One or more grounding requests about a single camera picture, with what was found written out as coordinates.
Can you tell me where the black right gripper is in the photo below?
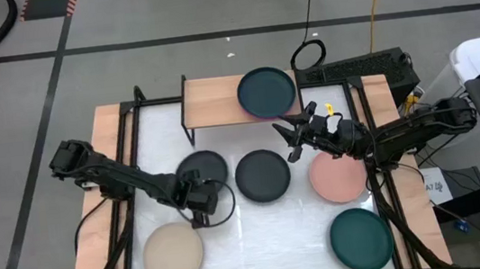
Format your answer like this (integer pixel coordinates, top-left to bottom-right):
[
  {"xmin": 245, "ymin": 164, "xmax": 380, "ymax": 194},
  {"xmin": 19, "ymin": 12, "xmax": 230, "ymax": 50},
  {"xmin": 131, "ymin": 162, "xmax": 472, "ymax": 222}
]
[{"xmin": 268, "ymin": 95, "xmax": 364, "ymax": 165}]

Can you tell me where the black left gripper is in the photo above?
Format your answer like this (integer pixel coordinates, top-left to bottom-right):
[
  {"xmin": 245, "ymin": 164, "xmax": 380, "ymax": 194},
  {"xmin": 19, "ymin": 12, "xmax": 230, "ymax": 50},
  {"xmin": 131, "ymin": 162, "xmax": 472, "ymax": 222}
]
[{"xmin": 171, "ymin": 166, "xmax": 225, "ymax": 232}]

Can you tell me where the purple plate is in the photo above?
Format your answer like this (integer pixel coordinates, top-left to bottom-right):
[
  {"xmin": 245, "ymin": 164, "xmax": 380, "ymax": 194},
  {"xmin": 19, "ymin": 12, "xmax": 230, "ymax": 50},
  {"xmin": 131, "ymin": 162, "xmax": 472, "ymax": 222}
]
[{"xmin": 246, "ymin": 110, "xmax": 287, "ymax": 122}]

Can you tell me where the dark grey plate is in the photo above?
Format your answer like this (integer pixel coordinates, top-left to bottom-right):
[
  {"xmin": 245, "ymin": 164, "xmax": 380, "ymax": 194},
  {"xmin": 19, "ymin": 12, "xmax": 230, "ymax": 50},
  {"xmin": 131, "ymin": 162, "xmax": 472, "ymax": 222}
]
[
  {"xmin": 172, "ymin": 147, "xmax": 231, "ymax": 193},
  {"xmin": 231, "ymin": 147, "xmax": 294, "ymax": 207}
]

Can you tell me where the dark teal plate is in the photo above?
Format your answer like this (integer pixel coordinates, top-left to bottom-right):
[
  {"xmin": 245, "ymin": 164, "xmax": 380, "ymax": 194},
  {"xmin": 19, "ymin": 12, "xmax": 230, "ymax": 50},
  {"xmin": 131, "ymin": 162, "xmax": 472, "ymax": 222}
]
[{"xmin": 233, "ymin": 63, "xmax": 300, "ymax": 122}]

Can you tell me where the salmon pink plate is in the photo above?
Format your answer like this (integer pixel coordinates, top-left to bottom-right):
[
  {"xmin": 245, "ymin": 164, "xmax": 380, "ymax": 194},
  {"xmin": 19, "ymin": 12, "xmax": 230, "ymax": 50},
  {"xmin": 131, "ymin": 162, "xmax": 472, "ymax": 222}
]
[{"xmin": 305, "ymin": 146, "xmax": 372, "ymax": 208}]

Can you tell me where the dark green plate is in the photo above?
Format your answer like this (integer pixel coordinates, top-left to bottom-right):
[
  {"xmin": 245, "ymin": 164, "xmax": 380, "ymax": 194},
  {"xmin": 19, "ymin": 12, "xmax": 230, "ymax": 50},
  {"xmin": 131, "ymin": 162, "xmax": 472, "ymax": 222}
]
[{"xmin": 326, "ymin": 203, "xmax": 398, "ymax": 269}]

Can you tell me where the wooden shelf with black legs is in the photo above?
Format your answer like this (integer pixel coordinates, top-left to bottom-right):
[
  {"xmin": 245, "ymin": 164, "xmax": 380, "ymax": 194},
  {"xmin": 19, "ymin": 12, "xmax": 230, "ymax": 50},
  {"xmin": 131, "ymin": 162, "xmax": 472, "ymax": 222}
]
[{"xmin": 175, "ymin": 60, "xmax": 309, "ymax": 149}]

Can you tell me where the beige plate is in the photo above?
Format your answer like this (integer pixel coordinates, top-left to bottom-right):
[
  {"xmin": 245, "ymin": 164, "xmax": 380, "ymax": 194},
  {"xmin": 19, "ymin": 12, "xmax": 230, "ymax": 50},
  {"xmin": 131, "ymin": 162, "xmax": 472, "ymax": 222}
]
[{"xmin": 138, "ymin": 219, "xmax": 207, "ymax": 269}]

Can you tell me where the white glossy table sheet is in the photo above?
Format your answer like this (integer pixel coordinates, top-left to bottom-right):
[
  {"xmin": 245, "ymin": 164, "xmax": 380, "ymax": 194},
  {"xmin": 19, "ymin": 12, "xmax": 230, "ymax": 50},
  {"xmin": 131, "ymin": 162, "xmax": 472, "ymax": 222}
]
[{"xmin": 107, "ymin": 77, "xmax": 396, "ymax": 269}]

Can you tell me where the small blue object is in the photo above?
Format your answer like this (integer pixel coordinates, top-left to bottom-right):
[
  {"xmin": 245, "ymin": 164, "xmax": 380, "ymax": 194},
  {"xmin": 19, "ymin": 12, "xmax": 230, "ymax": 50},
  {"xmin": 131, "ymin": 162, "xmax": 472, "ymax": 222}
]
[{"xmin": 453, "ymin": 218, "xmax": 473, "ymax": 236}]

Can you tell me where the dark mat with striped edges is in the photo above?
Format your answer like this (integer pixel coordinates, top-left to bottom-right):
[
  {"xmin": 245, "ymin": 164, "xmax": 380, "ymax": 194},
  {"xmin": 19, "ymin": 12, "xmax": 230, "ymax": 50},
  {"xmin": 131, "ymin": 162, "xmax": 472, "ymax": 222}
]
[{"xmin": 17, "ymin": 0, "xmax": 82, "ymax": 22}]

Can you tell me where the black metal table frame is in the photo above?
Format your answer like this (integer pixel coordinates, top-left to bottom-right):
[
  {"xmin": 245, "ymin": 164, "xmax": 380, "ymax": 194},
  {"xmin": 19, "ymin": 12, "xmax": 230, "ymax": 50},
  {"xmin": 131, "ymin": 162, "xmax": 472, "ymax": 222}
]
[{"xmin": 51, "ymin": 51, "xmax": 456, "ymax": 269}]

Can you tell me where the black arm base cable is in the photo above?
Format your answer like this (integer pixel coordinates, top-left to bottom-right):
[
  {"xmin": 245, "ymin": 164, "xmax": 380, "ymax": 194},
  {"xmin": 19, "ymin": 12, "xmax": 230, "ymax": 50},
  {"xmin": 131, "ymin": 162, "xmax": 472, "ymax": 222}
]
[{"xmin": 68, "ymin": 194, "xmax": 116, "ymax": 256}]

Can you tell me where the yellow floor cable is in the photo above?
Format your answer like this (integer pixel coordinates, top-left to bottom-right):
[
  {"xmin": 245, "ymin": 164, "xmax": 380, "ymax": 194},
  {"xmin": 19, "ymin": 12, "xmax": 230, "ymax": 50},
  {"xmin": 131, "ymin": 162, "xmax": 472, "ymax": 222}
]
[{"xmin": 362, "ymin": 0, "xmax": 398, "ymax": 55}]

